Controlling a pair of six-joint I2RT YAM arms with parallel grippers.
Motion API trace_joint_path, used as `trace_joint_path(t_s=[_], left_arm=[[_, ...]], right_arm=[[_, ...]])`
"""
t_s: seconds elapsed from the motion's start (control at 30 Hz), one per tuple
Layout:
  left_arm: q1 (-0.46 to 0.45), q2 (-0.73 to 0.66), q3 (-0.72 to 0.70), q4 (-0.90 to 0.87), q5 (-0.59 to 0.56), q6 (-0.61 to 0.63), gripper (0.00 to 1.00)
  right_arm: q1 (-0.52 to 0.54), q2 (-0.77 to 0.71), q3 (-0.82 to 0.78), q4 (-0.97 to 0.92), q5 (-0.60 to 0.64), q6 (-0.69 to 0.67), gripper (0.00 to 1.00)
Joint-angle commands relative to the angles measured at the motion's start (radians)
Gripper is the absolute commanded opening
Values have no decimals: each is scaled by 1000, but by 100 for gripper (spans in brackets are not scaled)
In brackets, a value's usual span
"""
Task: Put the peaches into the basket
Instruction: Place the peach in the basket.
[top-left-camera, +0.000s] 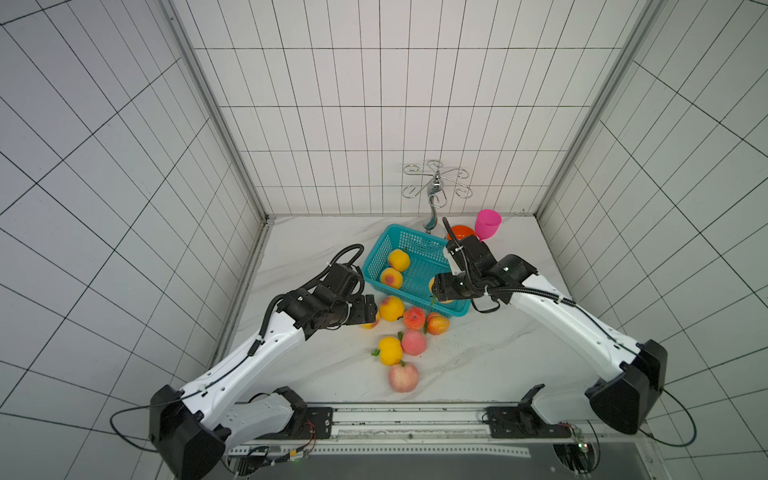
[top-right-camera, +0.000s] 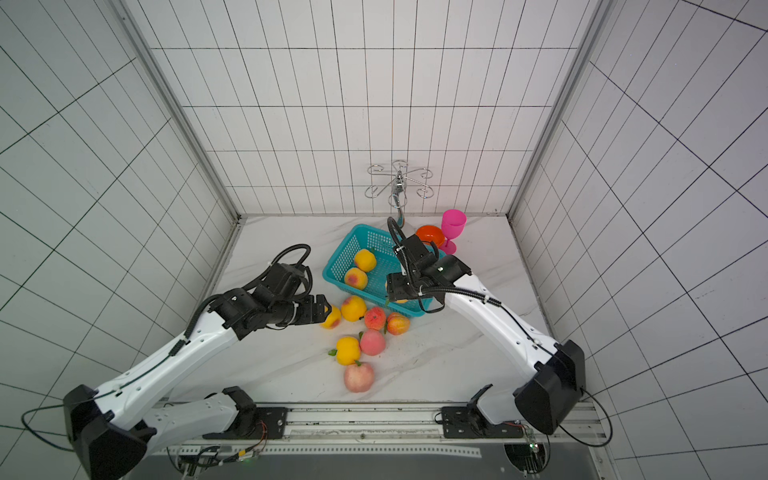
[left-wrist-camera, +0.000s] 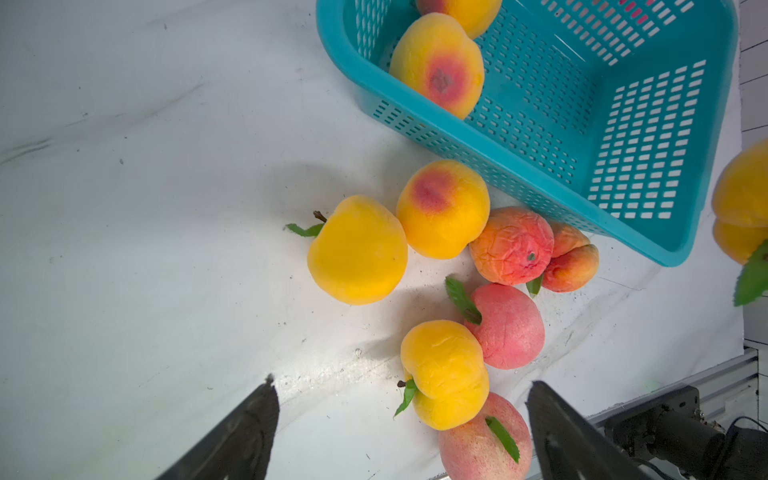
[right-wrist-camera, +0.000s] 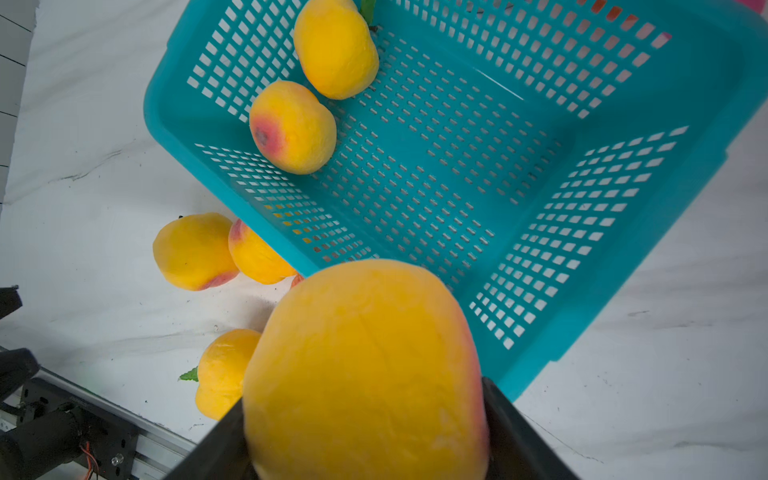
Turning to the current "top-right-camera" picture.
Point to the yellow peach red spot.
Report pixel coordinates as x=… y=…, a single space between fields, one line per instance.
x=356 y=278

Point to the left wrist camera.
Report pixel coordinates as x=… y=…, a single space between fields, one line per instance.
x=288 y=281

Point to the orange plastic bowl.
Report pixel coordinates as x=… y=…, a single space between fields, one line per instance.
x=431 y=233

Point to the pink plastic goblet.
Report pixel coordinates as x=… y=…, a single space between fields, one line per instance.
x=452 y=226

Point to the metal cup drying rack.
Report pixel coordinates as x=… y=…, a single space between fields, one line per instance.
x=394 y=181

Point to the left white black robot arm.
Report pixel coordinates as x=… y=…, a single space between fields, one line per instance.
x=113 y=427

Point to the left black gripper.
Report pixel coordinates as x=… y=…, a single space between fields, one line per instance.
x=308 y=306

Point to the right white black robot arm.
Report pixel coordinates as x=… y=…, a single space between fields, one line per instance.
x=548 y=377

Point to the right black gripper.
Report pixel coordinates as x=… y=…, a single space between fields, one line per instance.
x=398 y=287

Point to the pink peach centre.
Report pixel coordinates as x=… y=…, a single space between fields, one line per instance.
x=372 y=342

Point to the red peach centre top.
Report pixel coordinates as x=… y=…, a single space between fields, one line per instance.
x=375 y=318

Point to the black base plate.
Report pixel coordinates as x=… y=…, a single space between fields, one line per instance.
x=467 y=422
x=270 y=423

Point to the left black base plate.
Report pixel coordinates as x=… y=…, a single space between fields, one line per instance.
x=270 y=423

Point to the pink peach bottom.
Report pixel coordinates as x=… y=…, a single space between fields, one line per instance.
x=359 y=377

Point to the pink peach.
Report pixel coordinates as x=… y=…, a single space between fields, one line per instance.
x=359 y=377
x=372 y=342

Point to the aluminium mounting rail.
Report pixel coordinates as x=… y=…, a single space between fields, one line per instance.
x=370 y=428

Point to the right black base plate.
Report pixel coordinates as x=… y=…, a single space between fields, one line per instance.
x=467 y=422

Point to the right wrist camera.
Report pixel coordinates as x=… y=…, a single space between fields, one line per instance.
x=414 y=254

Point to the yellow peach centre leaf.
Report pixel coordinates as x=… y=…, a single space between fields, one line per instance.
x=347 y=351

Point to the yellow red peach top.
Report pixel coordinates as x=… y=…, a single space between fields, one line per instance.
x=353 y=308

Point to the teal plastic basket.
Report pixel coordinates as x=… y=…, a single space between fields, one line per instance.
x=380 y=244

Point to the orange red peach right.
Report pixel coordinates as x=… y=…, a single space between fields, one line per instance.
x=397 y=324

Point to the yellow peach with leaf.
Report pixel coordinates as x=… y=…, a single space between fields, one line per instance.
x=365 y=260

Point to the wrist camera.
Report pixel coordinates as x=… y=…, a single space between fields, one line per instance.
x=288 y=281
x=414 y=254

